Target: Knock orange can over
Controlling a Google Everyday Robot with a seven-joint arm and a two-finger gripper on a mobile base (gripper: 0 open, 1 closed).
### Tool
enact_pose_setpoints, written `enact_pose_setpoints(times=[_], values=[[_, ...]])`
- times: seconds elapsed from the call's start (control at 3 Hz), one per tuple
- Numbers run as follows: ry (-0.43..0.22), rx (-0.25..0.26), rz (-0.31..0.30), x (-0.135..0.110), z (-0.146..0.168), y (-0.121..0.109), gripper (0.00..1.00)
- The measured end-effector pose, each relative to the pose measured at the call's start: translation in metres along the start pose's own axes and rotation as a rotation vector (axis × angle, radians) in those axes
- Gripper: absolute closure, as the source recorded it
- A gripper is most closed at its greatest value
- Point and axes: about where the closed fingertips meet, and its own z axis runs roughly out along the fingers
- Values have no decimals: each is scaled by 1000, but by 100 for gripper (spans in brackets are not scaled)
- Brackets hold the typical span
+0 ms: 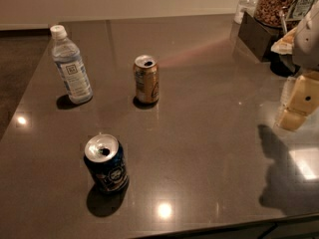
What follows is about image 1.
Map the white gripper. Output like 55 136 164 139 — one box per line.
275 1 319 131

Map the orange soda can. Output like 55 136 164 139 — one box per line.
134 55 160 104

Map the dark blue soda can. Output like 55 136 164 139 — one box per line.
84 134 129 194

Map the black round base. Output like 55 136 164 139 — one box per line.
270 53 300 78

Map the snack packet in box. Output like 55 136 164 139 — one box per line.
271 28 297 55

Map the dark brown box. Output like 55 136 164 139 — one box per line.
238 12 281 62

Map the clear jar of nuts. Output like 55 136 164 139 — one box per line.
253 0 319 32

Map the small clear bottle background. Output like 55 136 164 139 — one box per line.
233 0 257 24

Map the clear plastic water bottle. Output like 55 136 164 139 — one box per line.
50 25 93 105

